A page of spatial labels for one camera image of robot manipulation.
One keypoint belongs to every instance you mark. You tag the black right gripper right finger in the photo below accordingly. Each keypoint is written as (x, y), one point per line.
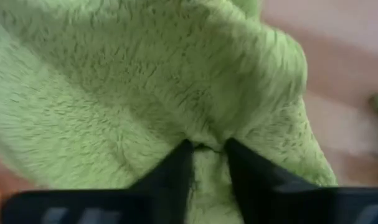
(254, 177)

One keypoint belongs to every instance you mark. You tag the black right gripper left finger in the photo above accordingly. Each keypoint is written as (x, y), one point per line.
(176, 174)

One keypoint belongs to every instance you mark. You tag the lime green microfiber towel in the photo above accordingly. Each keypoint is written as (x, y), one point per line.
(145, 77)

